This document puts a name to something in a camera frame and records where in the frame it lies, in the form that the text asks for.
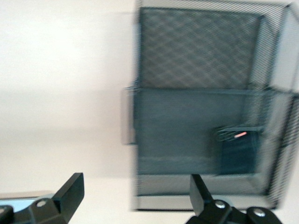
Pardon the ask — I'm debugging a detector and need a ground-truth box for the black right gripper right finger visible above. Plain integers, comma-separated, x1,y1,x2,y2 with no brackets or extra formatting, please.
186,174,281,224

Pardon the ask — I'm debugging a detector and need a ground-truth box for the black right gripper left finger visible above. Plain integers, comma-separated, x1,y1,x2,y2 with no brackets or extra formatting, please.
0,172,85,224

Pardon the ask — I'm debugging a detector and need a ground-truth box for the small black flip phone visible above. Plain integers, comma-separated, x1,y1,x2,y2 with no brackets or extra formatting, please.
216,127,261,175

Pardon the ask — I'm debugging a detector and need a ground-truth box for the silver closed laptop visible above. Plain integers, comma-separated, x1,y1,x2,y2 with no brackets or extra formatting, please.
0,190,56,207

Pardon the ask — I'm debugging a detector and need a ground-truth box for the black mesh two-tier tray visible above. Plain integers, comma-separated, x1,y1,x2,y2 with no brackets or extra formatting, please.
120,0,299,212

